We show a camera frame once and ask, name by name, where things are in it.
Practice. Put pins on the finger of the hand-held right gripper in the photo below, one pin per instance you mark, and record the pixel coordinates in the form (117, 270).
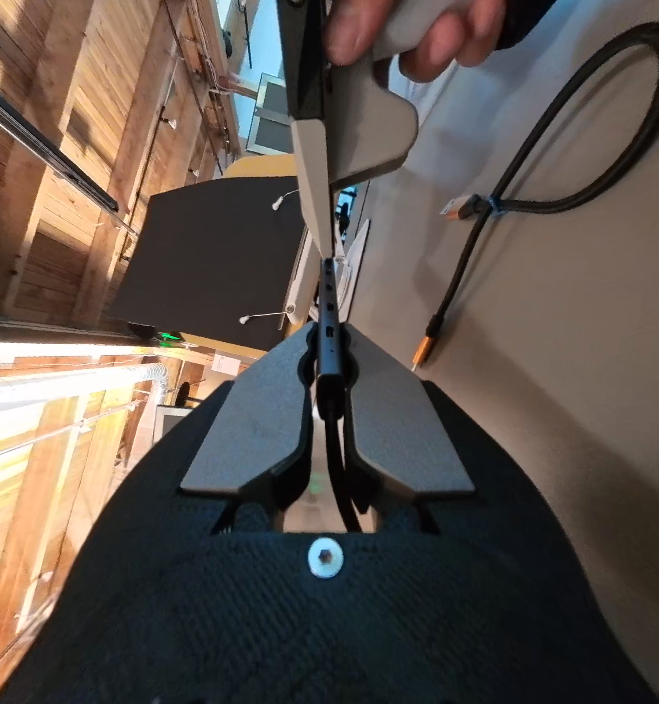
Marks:
(310, 165)

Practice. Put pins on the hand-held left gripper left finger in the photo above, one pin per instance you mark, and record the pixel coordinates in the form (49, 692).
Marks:
(247, 434)

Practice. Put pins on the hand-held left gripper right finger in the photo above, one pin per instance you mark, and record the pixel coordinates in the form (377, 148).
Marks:
(406, 434)

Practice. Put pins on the person's right hand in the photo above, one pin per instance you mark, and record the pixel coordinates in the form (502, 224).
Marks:
(357, 33)

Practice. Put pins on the grey framed panel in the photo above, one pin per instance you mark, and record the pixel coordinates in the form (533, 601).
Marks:
(269, 126)
(167, 423)

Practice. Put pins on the white paper notice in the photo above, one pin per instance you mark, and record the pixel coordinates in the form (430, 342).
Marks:
(222, 362)

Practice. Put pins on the black board with wooden rim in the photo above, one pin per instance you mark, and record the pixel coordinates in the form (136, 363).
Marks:
(214, 253)

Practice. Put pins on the black device with green light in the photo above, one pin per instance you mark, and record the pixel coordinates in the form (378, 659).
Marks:
(142, 330)

